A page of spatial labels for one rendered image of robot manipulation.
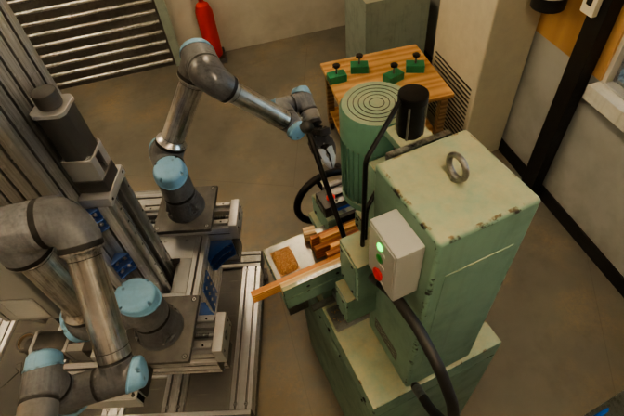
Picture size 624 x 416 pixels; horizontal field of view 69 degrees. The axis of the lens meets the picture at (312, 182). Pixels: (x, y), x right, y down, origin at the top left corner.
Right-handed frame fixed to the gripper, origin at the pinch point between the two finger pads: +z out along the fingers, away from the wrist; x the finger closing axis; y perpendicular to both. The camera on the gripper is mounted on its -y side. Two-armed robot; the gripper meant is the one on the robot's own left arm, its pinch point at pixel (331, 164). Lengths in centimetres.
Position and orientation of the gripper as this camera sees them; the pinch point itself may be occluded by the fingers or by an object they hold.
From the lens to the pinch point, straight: 175.2
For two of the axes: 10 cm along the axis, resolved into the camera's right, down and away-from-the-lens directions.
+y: -1.9, 3.0, 9.3
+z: 3.5, 9.1, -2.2
